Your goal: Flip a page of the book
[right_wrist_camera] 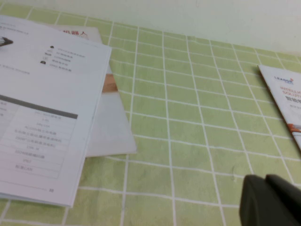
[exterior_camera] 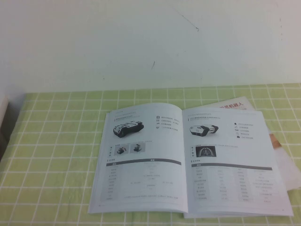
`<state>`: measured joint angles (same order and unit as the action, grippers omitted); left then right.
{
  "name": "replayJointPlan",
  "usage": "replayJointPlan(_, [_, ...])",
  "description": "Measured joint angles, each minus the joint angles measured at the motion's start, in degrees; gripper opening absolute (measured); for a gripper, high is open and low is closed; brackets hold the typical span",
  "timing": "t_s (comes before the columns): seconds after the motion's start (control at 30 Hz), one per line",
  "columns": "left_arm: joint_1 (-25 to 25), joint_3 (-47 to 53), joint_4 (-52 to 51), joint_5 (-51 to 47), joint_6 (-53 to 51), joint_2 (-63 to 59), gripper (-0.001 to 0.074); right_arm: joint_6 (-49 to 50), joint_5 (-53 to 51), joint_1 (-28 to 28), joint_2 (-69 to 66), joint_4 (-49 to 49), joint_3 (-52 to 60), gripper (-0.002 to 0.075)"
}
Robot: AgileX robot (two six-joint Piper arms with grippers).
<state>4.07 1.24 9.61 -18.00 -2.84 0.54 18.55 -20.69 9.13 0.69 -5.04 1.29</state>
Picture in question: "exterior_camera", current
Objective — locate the white product catalogue book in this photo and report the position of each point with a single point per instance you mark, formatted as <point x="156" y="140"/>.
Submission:
<point x="150" y="188"/>

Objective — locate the grey white box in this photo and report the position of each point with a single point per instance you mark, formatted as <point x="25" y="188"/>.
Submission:
<point x="3" y="110"/>

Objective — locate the green checked tablecloth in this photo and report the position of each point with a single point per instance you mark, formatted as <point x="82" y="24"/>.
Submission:
<point x="51" y="146"/>

